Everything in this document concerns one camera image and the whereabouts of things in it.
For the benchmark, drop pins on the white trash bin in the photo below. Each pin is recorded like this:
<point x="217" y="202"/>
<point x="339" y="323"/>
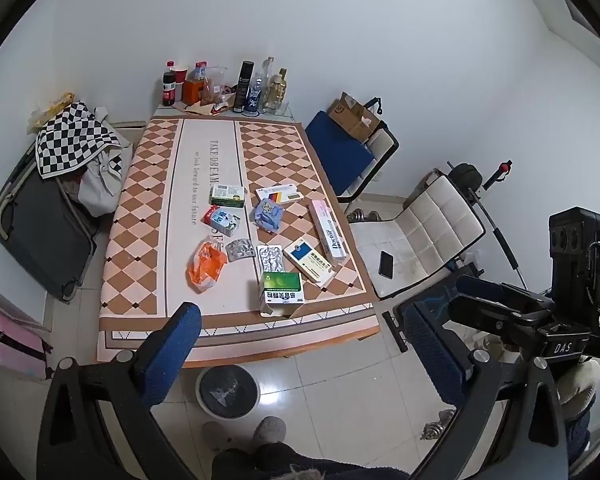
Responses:
<point x="227" y="390"/>

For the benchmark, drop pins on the golden bottle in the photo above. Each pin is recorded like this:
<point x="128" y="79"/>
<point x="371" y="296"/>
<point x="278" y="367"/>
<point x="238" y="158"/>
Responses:
<point x="278" y="91"/>

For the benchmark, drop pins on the clear glass bottle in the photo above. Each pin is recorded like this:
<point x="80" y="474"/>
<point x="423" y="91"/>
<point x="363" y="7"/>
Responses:
<point x="268" y="72"/>

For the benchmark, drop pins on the cola bottle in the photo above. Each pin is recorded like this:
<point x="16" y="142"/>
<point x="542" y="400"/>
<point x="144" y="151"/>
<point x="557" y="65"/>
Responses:
<point x="168" y="92"/>

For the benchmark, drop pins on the green white medicine box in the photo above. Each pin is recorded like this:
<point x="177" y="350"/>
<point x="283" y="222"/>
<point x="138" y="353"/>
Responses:
<point x="280" y="285"/>

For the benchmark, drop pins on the person's right forearm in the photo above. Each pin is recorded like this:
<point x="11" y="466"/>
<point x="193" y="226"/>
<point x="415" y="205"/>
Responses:
<point x="580" y="380"/>

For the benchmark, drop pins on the white bag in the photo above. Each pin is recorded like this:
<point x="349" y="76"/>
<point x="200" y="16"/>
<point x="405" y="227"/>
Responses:
<point x="97" y="185"/>

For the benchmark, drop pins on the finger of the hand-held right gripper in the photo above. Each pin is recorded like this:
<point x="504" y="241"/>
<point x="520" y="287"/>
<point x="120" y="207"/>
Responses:
<point x="480" y="287"/>
<point x="490" y="316"/>

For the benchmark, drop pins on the checkered cloth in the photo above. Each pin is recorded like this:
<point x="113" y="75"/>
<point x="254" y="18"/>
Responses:
<point x="72" y="135"/>

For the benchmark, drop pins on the black phone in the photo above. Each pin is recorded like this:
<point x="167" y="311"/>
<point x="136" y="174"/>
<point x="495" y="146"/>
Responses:
<point x="386" y="264"/>

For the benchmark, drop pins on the black exercise machine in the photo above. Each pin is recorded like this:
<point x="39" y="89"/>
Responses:
<point x="467" y="174"/>

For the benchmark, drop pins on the silver blister pack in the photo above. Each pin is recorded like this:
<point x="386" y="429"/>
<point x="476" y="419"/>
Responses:
<point x="270" y="259"/>
<point x="240" y="251"/>

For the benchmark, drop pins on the blue glass bottle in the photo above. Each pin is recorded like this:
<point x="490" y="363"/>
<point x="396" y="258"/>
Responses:
<point x="255" y="96"/>

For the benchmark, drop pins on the red cup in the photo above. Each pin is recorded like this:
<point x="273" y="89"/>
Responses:
<point x="180" y="75"/>

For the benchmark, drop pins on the blue foil packet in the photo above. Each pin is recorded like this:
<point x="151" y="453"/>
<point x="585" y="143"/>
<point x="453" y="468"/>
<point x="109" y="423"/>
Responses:
<point x="267" y="215"/>

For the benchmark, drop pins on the checkered table mat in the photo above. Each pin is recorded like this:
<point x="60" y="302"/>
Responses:
<point x="145" y="240"/>

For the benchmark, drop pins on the orange carton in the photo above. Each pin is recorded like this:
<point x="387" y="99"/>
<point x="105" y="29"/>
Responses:
<point x="192" y="92"/>

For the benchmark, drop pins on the blue chair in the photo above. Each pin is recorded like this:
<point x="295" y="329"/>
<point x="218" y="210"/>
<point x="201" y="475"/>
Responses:
<point x="340" y="152"/>

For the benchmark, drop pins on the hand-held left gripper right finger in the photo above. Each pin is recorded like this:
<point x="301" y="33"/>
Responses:
<point x="432" y="355"/>

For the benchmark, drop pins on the black spray can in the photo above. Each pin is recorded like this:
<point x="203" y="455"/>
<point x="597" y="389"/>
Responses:
<point x="244" y="87"/>

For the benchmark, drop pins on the pink suitcase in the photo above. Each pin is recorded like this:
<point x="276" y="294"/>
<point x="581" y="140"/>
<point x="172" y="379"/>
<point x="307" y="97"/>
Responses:
<point x="10" y="350"/>

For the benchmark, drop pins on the cardboard box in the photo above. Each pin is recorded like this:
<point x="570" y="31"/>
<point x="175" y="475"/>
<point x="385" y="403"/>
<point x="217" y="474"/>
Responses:
<point x="352" y="117"/>

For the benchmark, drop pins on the black blue foot board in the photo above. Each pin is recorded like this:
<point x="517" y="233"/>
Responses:
<point x="430" y="296"/>

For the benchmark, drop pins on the clear plastic bag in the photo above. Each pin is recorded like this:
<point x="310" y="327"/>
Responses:
<point x="214" y="87"/>

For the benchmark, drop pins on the pink white long box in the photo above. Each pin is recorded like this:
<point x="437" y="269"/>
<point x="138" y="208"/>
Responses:
<point x="327" y="230"/>

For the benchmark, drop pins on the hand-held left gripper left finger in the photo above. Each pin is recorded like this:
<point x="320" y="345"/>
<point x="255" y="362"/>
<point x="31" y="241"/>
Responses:
<point x="172" y="355"/>

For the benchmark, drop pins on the grey fuzzy slipper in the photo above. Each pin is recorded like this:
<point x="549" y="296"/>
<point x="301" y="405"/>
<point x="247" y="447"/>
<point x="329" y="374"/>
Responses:
<point x="269" y="430"/>

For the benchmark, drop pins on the orange plastic bag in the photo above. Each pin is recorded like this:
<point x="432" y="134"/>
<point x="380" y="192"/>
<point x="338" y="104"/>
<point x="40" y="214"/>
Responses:
<point x="205" y="267"/>

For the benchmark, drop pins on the white padded chair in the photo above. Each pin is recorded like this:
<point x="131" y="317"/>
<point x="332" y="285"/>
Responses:
<point x="430" y="220"/>

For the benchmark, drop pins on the white striped medicine box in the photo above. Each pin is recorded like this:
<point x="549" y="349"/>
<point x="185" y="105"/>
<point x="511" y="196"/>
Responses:
<point x="285" y="191"/>

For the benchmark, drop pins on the chrome dumbbell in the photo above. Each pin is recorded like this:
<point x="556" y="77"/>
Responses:
<point x="364" y="215"/>
<point x="437" y="423"/>

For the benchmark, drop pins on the yellow plastic bag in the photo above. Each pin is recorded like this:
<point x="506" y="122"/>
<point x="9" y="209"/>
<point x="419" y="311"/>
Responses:
<point x="55" y="107"/>

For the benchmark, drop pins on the blue yellow white medicine box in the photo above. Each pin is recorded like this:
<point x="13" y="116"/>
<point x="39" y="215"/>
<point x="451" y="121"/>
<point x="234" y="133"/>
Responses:
<point x="305" y="257"/>

